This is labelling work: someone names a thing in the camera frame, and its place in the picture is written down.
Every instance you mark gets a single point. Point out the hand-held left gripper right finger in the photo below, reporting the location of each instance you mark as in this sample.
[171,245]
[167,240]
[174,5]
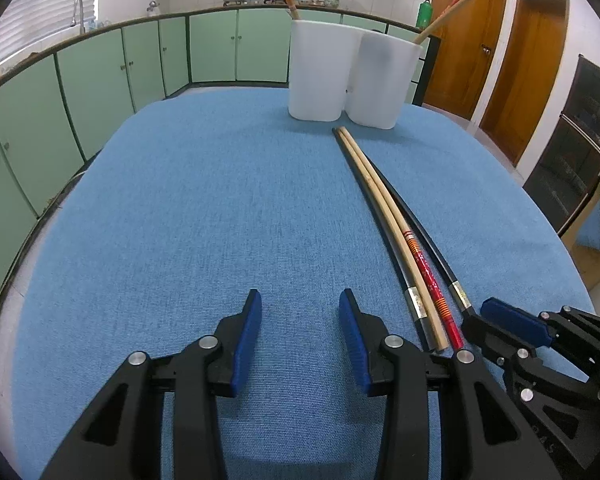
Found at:
[352,340]

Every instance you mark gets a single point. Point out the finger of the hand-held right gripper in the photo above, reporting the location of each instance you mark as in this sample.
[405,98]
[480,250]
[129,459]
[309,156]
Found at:
[515,320]
[490,342]

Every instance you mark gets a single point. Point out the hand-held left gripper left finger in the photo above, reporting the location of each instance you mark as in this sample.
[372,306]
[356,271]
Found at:
[245,340]

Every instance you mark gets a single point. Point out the plain bamboo chopstick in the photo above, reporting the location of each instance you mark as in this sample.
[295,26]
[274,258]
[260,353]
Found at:
[442,19]
[437,330]

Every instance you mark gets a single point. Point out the black chopstick silver band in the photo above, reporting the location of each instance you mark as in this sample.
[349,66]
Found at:
[416,305]
[457,291]

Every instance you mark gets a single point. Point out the bamboo chopstick red end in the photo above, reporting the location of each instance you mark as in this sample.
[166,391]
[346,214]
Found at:
[432,280]
[455,5]

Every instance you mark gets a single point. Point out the white double utensil holder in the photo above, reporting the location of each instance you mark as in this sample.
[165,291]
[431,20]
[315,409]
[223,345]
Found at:
[320,70]

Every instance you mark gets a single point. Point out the blue table mat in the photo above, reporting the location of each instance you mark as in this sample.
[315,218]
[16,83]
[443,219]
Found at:
[205,210]

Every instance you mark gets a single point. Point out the black glass cabinet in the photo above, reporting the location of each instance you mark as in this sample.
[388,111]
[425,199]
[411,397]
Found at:
[575,150]

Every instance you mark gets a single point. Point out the plain wooden door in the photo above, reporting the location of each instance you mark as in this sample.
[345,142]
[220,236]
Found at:
[525,75]

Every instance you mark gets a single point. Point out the green base cabinets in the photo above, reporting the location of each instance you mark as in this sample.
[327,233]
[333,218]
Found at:
[105,75]

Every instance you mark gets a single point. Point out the green bottle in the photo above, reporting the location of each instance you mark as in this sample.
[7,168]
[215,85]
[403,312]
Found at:
[424,15]

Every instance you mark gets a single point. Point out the small metal kettle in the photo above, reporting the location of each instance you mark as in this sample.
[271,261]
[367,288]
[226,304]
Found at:
[152,6]

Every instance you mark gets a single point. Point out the metal kitchen faucet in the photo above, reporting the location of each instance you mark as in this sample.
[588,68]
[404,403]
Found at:
[78,10]

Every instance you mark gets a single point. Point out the white window blind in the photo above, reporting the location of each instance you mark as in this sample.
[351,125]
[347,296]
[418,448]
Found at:
[40,5]

